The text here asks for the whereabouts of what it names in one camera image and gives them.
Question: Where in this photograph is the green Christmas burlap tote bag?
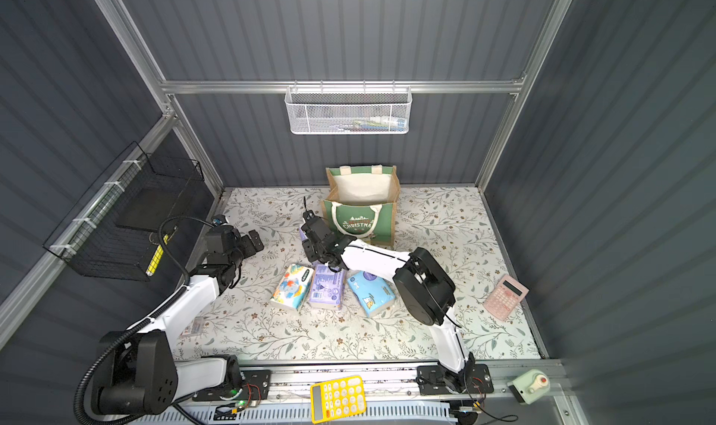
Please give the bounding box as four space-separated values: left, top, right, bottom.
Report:
322 165 401 248

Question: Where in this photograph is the blue cartoon tissue pack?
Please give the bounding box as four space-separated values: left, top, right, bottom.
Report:
348 271 396 318

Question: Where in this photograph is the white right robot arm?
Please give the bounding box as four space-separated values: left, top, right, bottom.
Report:
301 210 474 377

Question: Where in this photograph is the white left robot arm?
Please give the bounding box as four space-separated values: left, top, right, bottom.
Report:
74 224 264 419

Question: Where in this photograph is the purple tissue pack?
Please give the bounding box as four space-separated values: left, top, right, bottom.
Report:
308 264 346 311

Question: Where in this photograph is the colourful white tissue pack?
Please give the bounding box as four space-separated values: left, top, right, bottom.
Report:
268 264 315 311

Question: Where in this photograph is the yellow tag in basket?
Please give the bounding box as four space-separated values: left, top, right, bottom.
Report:
145 245 164 277

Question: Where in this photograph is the small clear staples box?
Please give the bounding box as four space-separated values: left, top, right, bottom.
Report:
181 317 205 337

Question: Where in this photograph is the yellow calculator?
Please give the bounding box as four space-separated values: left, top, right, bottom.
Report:
310 376 367 424

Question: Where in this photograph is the pink calculator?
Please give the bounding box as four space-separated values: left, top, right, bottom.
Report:
483 274 529 322

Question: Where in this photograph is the mint green timer device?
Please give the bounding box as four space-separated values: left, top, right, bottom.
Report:
507 369 551 404

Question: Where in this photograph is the black wire wall basket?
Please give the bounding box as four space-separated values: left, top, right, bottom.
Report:
43 143 206 281

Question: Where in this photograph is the white wire wall basket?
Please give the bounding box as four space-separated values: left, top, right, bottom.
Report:
285 87 413 135

